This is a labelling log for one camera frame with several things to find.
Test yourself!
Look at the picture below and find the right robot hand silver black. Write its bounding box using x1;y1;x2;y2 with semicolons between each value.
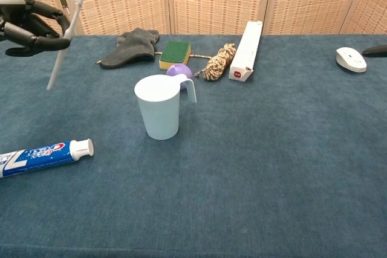
341;0;387;58

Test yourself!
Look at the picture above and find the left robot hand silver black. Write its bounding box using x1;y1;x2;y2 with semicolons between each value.
0;0;73;57

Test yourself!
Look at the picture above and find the blue white toothpaste tube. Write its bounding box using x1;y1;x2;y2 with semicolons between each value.
0;138;95;179

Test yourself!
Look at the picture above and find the light blue cup white handle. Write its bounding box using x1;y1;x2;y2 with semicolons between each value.
134;73;198;141

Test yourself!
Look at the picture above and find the white computer mouse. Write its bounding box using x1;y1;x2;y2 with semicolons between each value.
335;47;368;73

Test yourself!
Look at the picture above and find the grey cloth glove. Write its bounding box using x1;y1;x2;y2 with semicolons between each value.
96;27;160;69

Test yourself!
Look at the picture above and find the long white cardboard box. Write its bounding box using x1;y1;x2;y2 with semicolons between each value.
228;21;263;83

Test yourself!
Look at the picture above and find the green yellow sponge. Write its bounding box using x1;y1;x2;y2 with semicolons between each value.
158;41;192;71

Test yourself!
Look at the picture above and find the purple ball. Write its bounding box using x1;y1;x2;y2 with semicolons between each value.
166;63;194;90

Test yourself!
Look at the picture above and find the blue table cloth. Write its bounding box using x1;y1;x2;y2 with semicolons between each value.
0;33;387;258

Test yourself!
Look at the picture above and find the coiled beige braided rope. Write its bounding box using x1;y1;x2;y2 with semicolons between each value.
189;42;237;82

